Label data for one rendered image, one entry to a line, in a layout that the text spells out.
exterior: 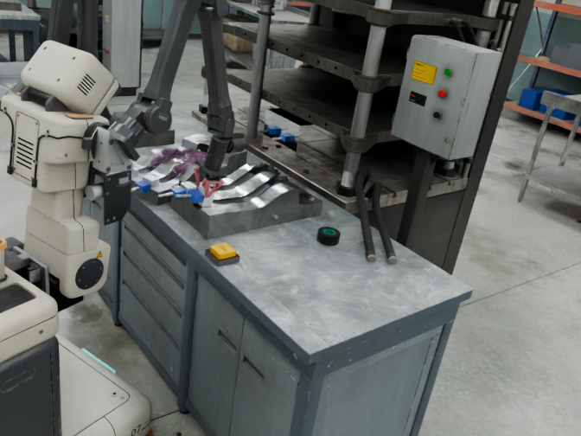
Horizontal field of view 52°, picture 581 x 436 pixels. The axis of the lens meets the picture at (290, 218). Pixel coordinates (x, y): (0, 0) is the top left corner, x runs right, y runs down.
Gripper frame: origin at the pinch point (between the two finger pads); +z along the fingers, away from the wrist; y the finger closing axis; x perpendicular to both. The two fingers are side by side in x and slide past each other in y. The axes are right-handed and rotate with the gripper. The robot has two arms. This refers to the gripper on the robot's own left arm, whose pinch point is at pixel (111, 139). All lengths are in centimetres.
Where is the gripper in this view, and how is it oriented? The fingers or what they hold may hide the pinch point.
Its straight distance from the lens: 224.4
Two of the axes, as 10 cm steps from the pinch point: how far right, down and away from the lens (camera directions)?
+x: -5.6, 6.5, -5.2
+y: -8.2, -3.5, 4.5
